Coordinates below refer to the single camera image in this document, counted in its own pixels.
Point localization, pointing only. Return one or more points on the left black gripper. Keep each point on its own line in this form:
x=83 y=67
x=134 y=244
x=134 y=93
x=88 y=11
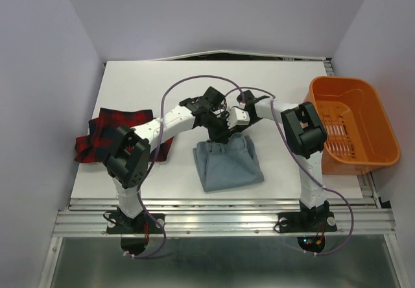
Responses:
x=221 y=136

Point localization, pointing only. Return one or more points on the light blue skirt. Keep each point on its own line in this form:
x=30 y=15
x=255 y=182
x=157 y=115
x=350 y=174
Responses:
x=231 y=165

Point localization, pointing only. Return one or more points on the red black plaid skirt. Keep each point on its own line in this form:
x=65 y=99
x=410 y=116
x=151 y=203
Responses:
x=93 y=147

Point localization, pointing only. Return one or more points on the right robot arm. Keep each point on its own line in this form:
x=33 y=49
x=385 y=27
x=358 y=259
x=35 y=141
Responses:
x=304 y=136

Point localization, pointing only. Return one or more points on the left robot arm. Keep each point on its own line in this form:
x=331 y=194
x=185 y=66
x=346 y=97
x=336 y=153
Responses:
x=134 y=150

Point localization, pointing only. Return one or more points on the orange plastic basket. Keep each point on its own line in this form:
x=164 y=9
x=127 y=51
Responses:
x=360 y=138

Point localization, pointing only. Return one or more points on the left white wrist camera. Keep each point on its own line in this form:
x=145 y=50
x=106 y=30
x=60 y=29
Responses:
x=234 y=114

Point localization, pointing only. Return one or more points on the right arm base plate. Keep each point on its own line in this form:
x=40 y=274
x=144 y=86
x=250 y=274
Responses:
x=302 y=222

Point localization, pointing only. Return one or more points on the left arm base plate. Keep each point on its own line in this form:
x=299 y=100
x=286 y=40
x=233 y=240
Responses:
x=155 y=224

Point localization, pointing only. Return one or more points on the aluminium frame rail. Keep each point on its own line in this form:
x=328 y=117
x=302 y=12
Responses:
x=237 y=217

